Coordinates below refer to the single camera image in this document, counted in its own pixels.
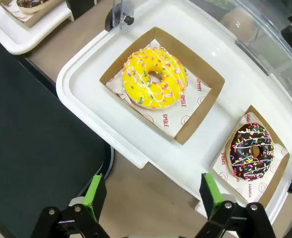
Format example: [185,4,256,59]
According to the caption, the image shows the brown cardboard donut tray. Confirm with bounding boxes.
[99,26,226,146]
[211,105,291,209]
[0,0,65,28]

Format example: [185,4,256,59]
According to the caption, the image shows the white display case base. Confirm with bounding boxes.
[56,0,292,225]
[0,0,74,55]

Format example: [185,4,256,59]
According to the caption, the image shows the white printed paper liner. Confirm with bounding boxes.
[105,38,211,138]
[214,112,289,203]

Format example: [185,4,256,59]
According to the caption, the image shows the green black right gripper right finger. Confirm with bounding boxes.
[194,173,277,238]

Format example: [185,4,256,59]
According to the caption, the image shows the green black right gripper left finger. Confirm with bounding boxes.
[31,173,112,238]

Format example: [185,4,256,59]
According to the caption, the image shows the yellow sprinkled donut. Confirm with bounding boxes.
[122,47,188,110]

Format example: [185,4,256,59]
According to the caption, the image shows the clear display case lid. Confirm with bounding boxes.
[112,0,292,99]

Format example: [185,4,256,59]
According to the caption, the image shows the dark green serving tray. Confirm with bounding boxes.
[0,43,115,238]

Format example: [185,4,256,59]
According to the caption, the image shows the chocolate sprinkled donut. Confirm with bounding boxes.
[225,122,275,182]
[16,0,50,14]

